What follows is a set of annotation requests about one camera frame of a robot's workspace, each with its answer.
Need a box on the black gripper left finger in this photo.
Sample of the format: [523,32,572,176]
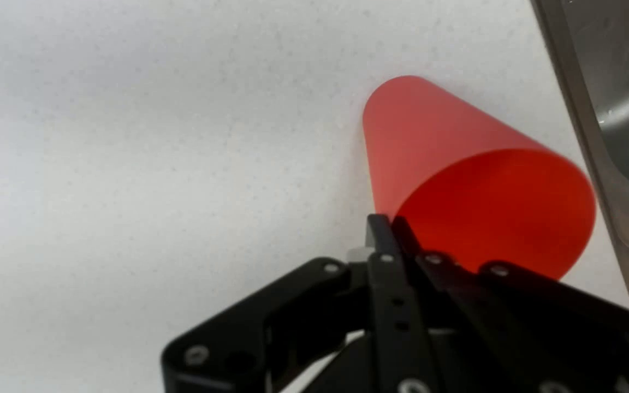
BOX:
[160,212,440,393]

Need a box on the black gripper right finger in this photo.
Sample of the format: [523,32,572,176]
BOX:
[390,215,629,393]

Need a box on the orange plastic cup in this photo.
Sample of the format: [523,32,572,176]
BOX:
[359,75,599,281]

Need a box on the stainless steel sink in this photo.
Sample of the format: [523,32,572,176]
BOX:
[531,0,629,324]

